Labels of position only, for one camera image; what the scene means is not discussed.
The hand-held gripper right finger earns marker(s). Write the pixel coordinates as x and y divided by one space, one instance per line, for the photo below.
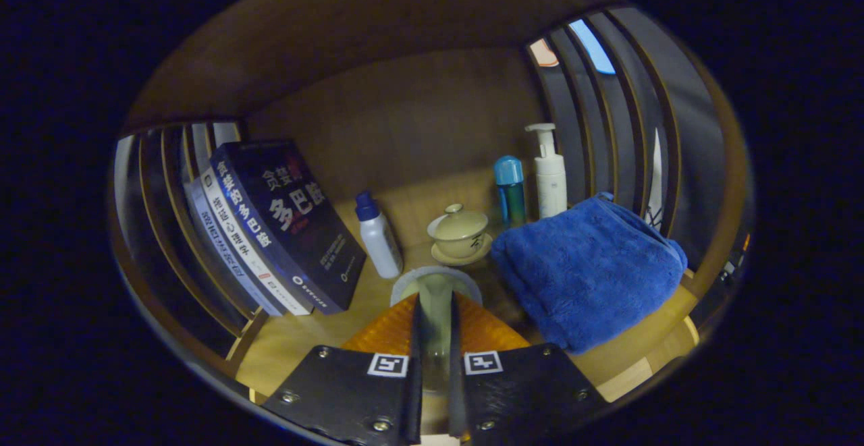
455 399

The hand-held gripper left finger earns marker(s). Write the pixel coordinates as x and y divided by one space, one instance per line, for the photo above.
414 399

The pale green and white container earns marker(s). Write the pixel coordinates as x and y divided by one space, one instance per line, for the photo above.
435 297

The wooden countertop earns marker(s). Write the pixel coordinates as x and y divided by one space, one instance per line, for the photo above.
297 338

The wooden cabinet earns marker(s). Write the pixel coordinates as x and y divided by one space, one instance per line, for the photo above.
405 95

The white bottle with blue cap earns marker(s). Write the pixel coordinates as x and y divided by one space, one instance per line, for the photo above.
379 240

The beige lidded teacup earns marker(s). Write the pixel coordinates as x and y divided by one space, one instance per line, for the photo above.
460 230

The folded blue towel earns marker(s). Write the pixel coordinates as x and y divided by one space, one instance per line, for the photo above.
587 270

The teal capped bottle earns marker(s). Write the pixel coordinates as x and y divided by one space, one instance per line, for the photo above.
511 193

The dark blue book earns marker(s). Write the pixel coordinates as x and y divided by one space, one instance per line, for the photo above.
290 216

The white pump bottle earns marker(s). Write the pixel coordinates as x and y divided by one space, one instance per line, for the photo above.
551 183

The white spine book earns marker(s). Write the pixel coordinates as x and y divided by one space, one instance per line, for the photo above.
236 243

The grey blue book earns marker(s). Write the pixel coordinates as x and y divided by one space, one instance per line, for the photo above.
209 243

